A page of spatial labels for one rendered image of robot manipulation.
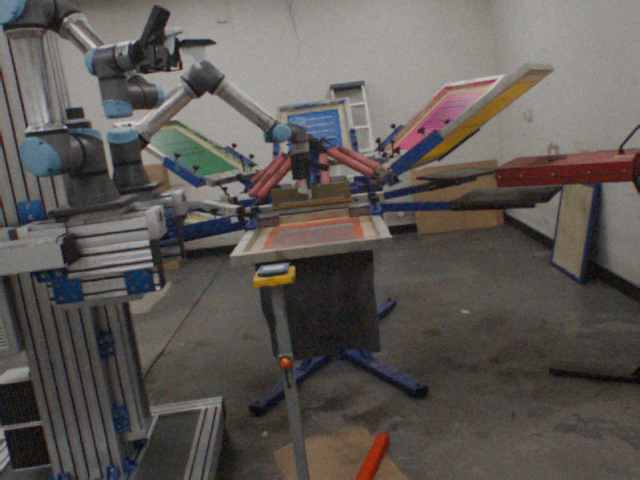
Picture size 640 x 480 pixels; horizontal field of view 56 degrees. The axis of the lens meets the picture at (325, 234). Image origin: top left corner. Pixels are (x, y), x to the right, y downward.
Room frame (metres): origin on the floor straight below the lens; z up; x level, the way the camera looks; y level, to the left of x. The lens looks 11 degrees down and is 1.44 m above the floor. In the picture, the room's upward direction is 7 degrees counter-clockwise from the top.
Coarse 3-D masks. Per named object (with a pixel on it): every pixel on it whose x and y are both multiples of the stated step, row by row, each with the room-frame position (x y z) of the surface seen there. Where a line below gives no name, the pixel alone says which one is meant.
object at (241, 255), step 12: (288, 216) 2.85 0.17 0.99; (300, 216) 2.85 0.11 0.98; (312, 216) 2.84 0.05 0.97; (324, 216) 2.84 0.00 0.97; (336, 216) 2.84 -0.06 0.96; (372, 216) 2.56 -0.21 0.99; (384, 228) 2.26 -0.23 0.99; (252, 240) 2.44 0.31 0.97; (348, 240) 2.11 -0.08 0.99; (360, 240) 2.09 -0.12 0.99; (372, 240) 2.09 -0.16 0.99; (384, 240) 2.09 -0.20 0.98; (240, 252) 2.14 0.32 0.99; (252, 252) 2.11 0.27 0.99; (264, 252) 2.10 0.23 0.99; (276, 252) 2.10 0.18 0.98; (288, 252) 2.10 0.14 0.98; (300, 252) 2.10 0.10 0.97; (312, 252) 2.09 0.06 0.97; (324, 252) 2.09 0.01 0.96; (336, 252) 2.09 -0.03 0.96; (240, 264) 2.10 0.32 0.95
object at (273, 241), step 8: (296, 224) 2.79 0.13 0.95; (304, 224) 2.76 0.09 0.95; (312, 224) 2.74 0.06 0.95; (272, 232) 2.66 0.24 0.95; (296, 232) 2.59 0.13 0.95; (304, 232) 2.56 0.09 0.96; (312, 232) 2.54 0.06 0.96; (272, 240) 2.47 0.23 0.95; (280, 240) 2.45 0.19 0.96; (288, 240) 2.43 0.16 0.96; (296, 240) 2.41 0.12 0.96; (304, 240) 2.39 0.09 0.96; (312, 240) 2.37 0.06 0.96; (264, 248) 2.33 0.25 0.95; (272, 248) 2.31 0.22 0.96
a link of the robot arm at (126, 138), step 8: (120, 128) 2.42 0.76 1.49; (128, 128) 2.40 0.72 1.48; (112, 136) 2.36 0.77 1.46; (120, 136) 2.36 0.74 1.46; (128, 136) 2.37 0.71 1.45; (136, 136) 2.40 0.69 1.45; (112, 144) 2.36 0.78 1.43; (120, 144) 2.36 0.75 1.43; (128, 144) 2.36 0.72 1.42; (136, 144) 2.39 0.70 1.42; (112, 152) 2.37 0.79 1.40; (120, 152) 2.35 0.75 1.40; (128, 152) 2.36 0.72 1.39; (136, 152) 2.39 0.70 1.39; (112, 160) 2.38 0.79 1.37; (120, 160) 2.36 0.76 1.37; (128, 160) 2.36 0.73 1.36
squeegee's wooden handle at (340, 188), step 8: (312, 184) 2.70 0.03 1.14; (320, 184) 2.69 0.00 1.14; (328, 184) 2.68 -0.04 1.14; (336, 184) 2.68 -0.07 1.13; (344, 184) 2.68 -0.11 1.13; (272, 192) 2.69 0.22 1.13; (280, 192) 2.69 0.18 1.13; (288, 192) 2.69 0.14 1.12; (296, 192) 2.68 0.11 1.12; (312, 192) 2.68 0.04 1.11; (320, 192) 2.68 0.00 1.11; (328, 192) 2.68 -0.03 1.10; (336, 192) 2.68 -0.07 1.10; (344, 192) 2.68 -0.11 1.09; (272, 200) 2.69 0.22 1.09; (280, 200) 2.69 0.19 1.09; (288, 200) 2.69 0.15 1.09; (296, 200) 2.68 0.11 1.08; (304, 200) 2.68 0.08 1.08
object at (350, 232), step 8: (320, 224) 2.71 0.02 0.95; (328, 224) 2.69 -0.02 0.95; (320, 232) 2.52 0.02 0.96; (328, 232) 2.49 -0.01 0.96; (336, 232) 2.47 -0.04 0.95; (344, 232) 2.45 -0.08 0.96; (352, 232) 2.43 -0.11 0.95; (360, 232) 2.41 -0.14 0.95; (320, 240) 2.35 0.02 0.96; (328, 240) 2.33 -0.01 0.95; (336, 240) 2.31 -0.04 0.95
